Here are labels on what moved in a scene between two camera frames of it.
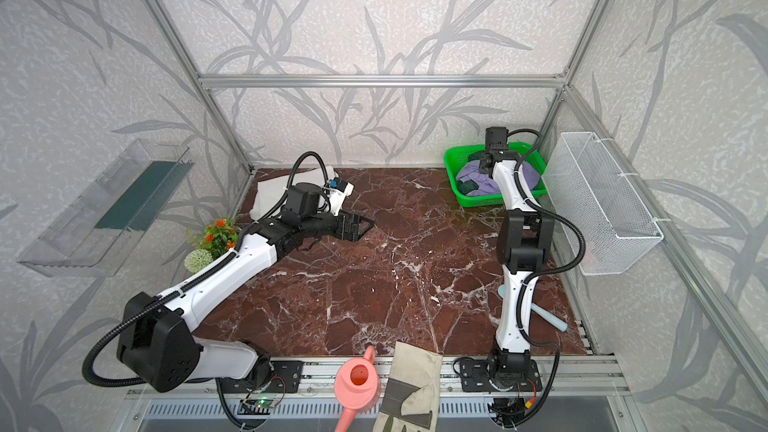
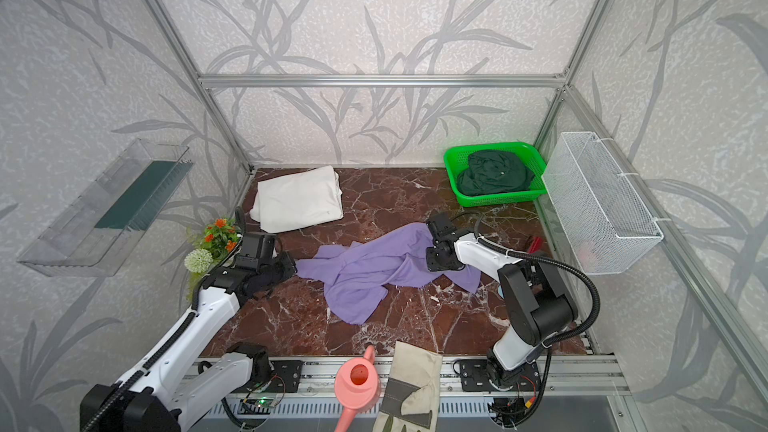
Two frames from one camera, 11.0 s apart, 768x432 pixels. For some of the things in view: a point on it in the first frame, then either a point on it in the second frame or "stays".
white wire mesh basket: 603,220 stays
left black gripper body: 345,225 -> 278,267
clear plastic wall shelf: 91,236 stays
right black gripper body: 489,159 -> 437,231
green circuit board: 256,406 stays
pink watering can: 356,387 stays
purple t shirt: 471,171 -> 358,277
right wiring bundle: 508,412 stays
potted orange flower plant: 219,237 stays
